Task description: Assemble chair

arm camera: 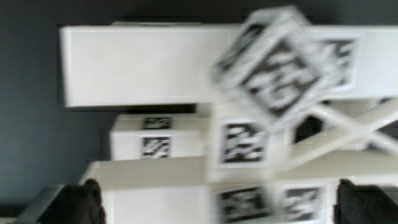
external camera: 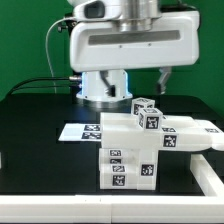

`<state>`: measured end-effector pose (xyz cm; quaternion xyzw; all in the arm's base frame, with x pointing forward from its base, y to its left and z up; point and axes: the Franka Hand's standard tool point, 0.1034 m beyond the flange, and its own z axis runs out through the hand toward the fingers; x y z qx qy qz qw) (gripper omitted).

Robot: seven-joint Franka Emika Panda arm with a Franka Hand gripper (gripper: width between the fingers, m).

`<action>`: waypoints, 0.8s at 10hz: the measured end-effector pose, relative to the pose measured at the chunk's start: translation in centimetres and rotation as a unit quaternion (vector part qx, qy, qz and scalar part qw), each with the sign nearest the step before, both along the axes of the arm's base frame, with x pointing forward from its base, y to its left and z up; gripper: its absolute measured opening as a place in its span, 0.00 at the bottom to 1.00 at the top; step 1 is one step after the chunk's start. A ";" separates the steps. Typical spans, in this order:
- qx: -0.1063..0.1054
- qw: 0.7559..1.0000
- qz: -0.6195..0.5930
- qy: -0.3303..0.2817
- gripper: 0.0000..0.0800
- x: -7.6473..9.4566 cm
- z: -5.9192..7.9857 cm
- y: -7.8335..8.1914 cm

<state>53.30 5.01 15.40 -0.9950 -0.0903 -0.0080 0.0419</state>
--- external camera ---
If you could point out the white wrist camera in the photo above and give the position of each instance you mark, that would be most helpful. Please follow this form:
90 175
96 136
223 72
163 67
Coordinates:
98 10

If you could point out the white L-shaped border wall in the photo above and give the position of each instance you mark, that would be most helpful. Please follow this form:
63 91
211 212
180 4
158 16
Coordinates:
207 208

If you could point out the white chair seat part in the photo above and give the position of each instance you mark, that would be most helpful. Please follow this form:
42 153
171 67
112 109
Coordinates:
146 162

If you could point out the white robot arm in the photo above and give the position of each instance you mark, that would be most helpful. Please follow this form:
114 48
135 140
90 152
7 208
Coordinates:
136 16

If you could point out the white chair backrest part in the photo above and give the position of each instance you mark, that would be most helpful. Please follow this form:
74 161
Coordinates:
177 133

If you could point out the white base tag plate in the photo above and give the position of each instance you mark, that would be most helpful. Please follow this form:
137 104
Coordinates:
80 132

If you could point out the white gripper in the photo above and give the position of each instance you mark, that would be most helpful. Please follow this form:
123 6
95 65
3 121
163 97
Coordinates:
172 41

